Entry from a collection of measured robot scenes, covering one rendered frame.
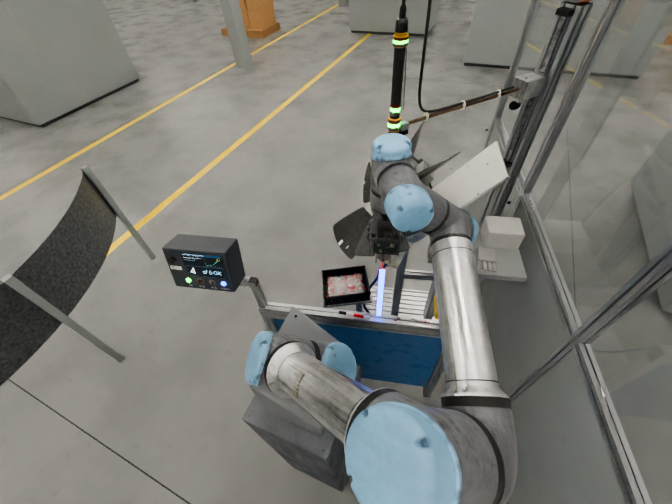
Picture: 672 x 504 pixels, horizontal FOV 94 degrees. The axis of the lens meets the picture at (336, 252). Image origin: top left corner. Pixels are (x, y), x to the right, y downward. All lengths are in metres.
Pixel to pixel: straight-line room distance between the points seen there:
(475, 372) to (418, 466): 0.20
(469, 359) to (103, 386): 2.53
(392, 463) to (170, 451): 2.06
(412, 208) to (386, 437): 0.32
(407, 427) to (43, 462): 2.57
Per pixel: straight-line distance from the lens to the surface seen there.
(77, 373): 2.97
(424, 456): 0.38
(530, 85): 1.56
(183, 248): 1.31
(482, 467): 0.45
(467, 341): 0.54
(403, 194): 0.53
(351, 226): 1.54
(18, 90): 6.84
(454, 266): 0.58
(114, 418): 2.64
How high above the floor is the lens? 2.09
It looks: 48 degrees down
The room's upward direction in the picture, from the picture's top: 5 degrees counter-clockwise
